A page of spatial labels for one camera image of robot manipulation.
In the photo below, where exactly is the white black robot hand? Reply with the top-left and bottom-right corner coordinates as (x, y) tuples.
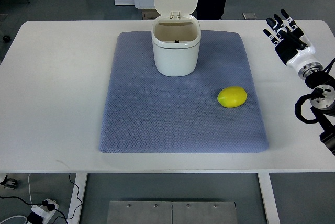
(263, 9), (315, 66)

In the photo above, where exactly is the yellow lemon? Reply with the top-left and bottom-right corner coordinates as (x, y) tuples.
(217, 86), (247, 108)

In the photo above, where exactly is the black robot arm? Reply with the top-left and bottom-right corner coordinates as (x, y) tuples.
(295, 60), (334, 153)

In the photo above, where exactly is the white trash bin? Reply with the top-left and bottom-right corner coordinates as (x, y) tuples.
(151, 0), (201, 77)

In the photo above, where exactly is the floor socket plate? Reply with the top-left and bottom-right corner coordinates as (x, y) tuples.
(242, 13), (257, 20)

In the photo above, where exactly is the cardboard box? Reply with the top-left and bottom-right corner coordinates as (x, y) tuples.
(142, 9), (160, 20)

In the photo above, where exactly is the right white table leg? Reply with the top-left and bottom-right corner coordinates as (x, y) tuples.
(258, 172), (280, 224)

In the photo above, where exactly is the white table leg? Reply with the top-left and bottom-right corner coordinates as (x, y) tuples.
(67, 173), (88, 224)
(258, 172), (280, 224)

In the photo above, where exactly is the blue textured mat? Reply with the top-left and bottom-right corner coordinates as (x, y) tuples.
(99, 30), (269, 153)

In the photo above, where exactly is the left white table leg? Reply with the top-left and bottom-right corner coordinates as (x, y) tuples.
(67, 173), (88, 224)

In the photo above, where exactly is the white power strip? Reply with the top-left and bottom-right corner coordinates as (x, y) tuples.
(27, 198), (59, 224)

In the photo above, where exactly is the caster wheel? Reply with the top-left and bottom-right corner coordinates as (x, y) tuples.
(0, 173), (18, 190)

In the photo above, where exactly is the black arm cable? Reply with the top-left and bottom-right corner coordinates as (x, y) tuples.
(294, 94), (319, 125)

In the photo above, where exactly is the black floor cable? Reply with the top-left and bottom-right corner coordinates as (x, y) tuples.
(0, 173), (83, 224)

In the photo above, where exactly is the white floor cable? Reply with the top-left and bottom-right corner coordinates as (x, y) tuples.
(0, 173), (34, 224)

